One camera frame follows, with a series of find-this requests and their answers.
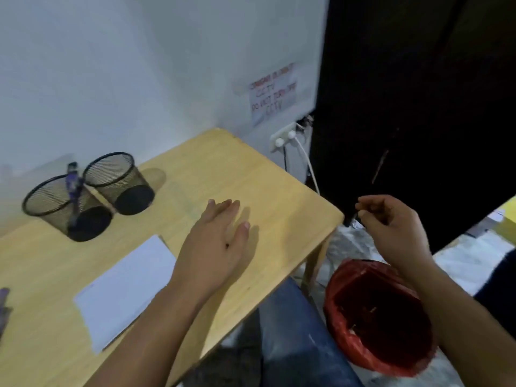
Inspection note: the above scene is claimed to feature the person's left hand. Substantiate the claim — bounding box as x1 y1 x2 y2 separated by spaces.
173 199 251 307

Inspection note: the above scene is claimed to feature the person's right hand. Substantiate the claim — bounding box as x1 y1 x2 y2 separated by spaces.
355 194 435 277

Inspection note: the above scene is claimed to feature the person's right forearm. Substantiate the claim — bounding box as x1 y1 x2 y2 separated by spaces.
397 258 516 387

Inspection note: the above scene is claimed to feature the person's left forearm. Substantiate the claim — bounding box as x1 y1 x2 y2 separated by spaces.
85 276 210 387

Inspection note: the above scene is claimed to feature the light wooden table leg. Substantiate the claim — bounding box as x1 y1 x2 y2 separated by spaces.
300 233 336 297

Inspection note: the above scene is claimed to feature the red bag lined bin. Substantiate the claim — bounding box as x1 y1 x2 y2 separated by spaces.
323 259 438 378

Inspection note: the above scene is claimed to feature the white box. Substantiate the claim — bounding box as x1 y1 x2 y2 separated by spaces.
465 209 507 238

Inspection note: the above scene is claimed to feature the blue jeans leg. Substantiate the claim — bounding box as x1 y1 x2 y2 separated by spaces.
257 277 364 387

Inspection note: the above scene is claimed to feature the black cabinet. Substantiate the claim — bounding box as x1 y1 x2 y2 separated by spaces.
307 0 516 255

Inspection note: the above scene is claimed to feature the white paper sheet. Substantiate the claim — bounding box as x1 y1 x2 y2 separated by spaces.
74 235 178 354

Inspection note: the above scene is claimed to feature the black mesh pen cup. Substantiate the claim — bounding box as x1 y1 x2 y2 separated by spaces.
83 152 156 216
22 174 114 242

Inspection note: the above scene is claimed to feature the yellow furniture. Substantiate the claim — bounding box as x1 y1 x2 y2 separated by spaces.
489 195 516 247

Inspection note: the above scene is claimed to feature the dark blue fabric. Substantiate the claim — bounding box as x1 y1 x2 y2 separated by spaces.
473 248 516 340

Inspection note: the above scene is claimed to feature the purple pen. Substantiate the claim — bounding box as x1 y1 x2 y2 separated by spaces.
66 162 85 231

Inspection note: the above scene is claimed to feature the purple object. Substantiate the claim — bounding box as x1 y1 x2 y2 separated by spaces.
0 288 13 341

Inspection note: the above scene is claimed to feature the white power cable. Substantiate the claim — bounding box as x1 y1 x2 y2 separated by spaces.
291 133 322 196

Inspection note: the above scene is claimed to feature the white wall power socket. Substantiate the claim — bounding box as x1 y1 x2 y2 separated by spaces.
268 121 301 154

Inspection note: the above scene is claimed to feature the handwritten paper wall notice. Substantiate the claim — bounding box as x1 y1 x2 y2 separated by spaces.
248 63 299 128

